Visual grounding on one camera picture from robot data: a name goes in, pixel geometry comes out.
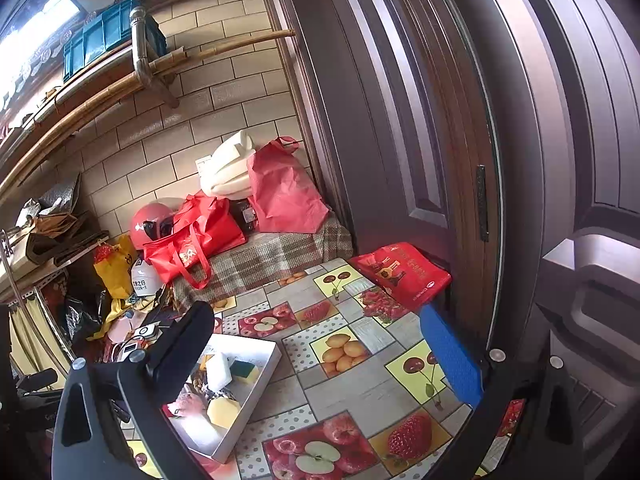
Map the brown door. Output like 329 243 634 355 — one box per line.
254 0 640 461

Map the white cardboard tray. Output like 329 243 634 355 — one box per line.
165 334 281 463

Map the small white sponge block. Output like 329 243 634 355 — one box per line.
205 353 232 392

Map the yellow shopping bag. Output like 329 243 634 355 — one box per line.
93 234 138 299

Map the red snack package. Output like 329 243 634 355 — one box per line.
348 242 451 313

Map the bamboo pole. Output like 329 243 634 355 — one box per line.
1 29 295 204

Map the green yellow scrub sponge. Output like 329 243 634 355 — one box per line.
230 360 262 385

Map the blue plastic crate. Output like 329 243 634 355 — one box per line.
63 0 142 82

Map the pink helmet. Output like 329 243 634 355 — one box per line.
129 202 174 250

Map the red tote bag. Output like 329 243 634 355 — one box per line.
143 191 246 289

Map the plaid blanket bundle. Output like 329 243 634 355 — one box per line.
171 214 354 309

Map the pink plush toy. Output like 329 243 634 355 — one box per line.
167 390 206 417

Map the white foam stack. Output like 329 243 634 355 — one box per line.
195 130 256 200

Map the yellow curtain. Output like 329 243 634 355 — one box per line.
9 298 70 390

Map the folded cardboard stack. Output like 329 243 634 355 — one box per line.
1 172 108 292

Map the pale yellow sponge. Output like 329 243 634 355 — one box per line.
207 396 241 430

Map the white foam block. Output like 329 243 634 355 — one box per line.
170 414 226 456

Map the metal rack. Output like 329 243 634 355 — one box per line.
1 231 108 390

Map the red paper bag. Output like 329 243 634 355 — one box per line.
247 136 330 234

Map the metal pipe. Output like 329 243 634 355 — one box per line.
29 5 181 111

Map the black plastic bag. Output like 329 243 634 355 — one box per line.
63 295 104 344

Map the white helmet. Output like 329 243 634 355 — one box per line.
130 259 163 297

